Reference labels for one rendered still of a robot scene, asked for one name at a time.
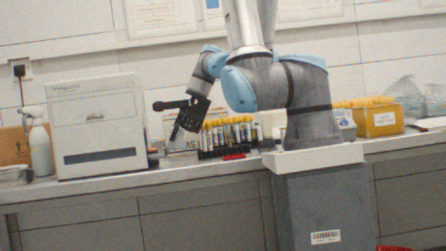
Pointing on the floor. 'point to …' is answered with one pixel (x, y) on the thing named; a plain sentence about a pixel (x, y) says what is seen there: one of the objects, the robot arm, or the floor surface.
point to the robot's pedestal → (325, 209)
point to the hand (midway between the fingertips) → (165, 151)
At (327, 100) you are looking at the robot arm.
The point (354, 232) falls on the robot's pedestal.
